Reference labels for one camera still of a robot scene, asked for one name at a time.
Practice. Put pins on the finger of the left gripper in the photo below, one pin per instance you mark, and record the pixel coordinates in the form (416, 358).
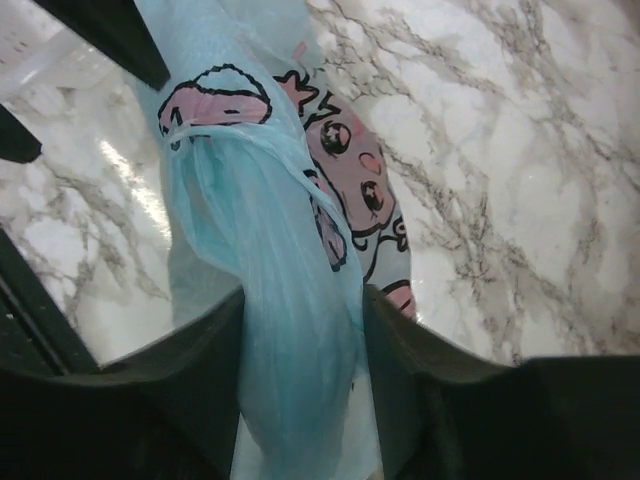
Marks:
(117, 29)
(17, 143)

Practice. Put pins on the white plastic perforated basket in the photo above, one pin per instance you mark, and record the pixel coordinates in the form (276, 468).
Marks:
(38, 49)

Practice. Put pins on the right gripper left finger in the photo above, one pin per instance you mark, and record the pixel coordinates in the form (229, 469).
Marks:
(168, 412)

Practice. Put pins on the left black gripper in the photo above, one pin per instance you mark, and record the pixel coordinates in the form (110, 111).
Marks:
(36, 337)

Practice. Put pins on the light blue plastic grocery bag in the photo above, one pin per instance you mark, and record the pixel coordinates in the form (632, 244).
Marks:
(273, 184)

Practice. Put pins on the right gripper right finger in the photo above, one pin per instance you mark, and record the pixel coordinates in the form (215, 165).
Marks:
(444, 413)

